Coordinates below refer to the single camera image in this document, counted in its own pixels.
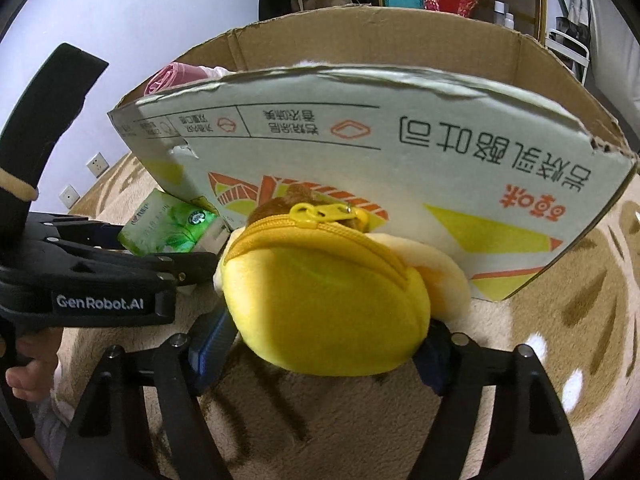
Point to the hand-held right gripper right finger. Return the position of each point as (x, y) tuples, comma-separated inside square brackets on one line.
[(432, 360)]

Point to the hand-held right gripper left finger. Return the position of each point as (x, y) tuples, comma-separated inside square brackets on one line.
[(215, 345)]

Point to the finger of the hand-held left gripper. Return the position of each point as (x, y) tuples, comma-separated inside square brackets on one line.
[(165, 267), (70, 237)]

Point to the green tissue pack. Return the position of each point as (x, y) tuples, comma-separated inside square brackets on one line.
[(165, 230)]

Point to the yellow plush zipper pouch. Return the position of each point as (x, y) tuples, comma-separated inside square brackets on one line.
[(325, 310)]

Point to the pink plush bear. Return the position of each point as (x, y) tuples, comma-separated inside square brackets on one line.
[(172, 77)]

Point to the cardboard box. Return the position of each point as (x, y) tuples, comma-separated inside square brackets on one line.
[(400, 160)]

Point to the person's left hand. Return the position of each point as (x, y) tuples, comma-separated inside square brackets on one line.
[(35, 370)]

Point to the white trolley cart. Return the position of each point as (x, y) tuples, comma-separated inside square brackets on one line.
[(570, 50)]

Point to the row of cosmetic bottles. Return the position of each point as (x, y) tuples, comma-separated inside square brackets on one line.
[(502, 15)]

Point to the wooden shelf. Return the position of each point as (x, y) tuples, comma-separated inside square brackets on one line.
[(542, 10)]

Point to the white wall socket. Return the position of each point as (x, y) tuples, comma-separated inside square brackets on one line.
[(97, 164), (69, 194)]

